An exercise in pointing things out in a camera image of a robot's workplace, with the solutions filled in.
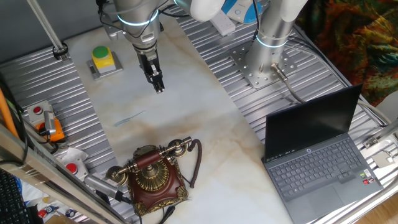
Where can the silver robot mounting plate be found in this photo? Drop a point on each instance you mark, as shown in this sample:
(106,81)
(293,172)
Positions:
(245,63)

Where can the white box red button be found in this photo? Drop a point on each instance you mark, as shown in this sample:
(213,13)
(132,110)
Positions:
(74,169)

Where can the ribbed silver camera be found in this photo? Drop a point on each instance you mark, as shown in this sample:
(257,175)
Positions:
(101,186)

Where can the silver metal bracket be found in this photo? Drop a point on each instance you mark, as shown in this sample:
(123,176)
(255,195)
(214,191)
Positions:
(381,135)

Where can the small red cap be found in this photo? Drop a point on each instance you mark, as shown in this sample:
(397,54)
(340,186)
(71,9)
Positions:
(42,213)

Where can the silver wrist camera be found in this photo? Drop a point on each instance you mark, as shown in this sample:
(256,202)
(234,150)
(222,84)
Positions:
(110,29)

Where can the small blue trinket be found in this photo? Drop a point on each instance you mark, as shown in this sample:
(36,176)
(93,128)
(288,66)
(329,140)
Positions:
(71,212)

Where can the brown gold phone handset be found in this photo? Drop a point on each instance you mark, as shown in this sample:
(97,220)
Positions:
(147,158)

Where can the grey box red button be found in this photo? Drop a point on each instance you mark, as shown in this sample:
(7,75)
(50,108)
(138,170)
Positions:
(36,111)

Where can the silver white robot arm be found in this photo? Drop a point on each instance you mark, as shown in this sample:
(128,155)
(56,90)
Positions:
(270,46)

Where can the black keyboard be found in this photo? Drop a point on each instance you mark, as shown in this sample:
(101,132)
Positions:
(12,202)

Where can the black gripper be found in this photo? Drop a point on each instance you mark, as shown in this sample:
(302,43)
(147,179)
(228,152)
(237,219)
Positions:
(150,67)

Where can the orange emergency stop box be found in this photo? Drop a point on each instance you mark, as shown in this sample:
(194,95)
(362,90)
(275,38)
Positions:
(59,132)

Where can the blue white round device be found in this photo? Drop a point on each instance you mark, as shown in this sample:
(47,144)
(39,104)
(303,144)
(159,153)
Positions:
(239,12)

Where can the white chair back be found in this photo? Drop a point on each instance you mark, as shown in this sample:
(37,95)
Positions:
(390,107)

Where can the silver metal pole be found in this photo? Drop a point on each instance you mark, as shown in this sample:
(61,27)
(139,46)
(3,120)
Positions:
(45,25)

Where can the white power strip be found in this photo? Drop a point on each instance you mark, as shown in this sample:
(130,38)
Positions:
(224,25)

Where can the orange pole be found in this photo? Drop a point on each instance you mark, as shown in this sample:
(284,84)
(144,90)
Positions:
(5,113)

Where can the colourful patterned cloth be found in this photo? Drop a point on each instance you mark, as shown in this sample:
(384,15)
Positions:
(357,40)

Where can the brown gold rotary phone base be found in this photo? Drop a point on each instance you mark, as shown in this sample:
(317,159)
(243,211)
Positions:
(155,193)

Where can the small square metal plate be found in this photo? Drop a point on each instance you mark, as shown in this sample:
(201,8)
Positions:
(382,159)

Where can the small silver camera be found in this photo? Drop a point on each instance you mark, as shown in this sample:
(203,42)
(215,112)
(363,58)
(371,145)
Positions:
(49,123)

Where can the aluminium frame bar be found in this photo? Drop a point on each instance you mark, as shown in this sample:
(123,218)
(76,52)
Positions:
(46,174)

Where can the dark grey laptop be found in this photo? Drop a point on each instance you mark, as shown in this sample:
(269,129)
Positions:
(317,168)

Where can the black pole clamp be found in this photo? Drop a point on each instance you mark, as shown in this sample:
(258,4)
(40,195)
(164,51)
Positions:
(60,51)

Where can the white crumpled tissue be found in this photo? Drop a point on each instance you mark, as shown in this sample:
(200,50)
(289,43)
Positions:
(73,153)

